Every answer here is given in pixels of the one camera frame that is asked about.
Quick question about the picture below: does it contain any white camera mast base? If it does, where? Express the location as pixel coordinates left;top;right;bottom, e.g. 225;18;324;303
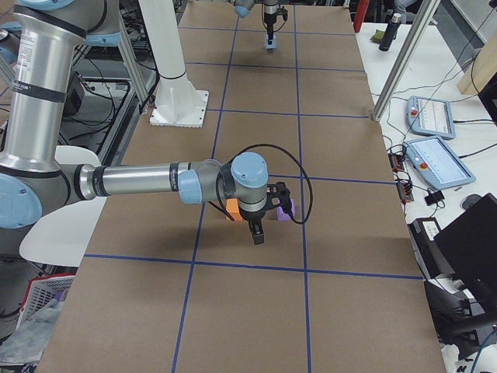
139;0;209;128

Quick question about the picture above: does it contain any far teach pendant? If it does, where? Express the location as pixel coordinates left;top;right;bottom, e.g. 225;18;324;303
406;96;456;140

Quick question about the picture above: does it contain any white laundry basket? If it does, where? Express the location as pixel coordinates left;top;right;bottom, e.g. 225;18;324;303
16;274;75;329

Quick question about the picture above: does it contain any green cloth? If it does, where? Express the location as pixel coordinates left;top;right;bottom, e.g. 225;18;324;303
370;30;385;44

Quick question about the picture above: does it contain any black water bottle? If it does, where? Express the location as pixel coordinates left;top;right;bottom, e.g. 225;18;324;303
379;13;401;51

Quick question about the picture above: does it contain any purple foam block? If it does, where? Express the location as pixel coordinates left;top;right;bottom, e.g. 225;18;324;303
276;198;296;221

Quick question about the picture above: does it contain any white chair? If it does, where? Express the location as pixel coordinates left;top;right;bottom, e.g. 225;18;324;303
19;145;108;268

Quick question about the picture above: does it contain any black box on table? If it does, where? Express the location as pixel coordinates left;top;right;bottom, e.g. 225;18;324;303
408;218;453;278

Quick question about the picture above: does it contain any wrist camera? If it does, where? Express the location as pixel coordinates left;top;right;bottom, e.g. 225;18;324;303
266;182;291;210
276;7;288;22

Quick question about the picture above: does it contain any orange foam block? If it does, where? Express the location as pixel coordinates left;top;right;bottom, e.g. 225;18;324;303
226;198;243;221

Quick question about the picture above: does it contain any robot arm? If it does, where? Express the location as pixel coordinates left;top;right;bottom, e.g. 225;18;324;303
229;0;287;49
1;1;269;267

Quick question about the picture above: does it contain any black laptop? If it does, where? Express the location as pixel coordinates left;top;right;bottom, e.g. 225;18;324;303
434;193;496;311

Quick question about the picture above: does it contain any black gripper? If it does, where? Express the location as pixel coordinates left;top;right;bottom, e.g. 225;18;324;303
240;209;266;245
263;13;277;40

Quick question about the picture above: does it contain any aluminium frame post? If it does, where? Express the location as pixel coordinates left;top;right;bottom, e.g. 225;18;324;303
371;0;440;122

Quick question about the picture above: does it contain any near teach pendant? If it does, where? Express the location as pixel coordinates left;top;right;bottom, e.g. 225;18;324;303
403;135;476;190

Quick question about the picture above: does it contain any black computer mouse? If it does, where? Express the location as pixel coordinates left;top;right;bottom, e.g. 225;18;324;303
461;193;482;210

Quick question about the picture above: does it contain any teach pendant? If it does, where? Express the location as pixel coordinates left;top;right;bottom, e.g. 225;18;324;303
406;96;456;140
403;135;476;190

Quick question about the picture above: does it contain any light blue foam block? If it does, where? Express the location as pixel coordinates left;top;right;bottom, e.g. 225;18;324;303
264;34;277;50

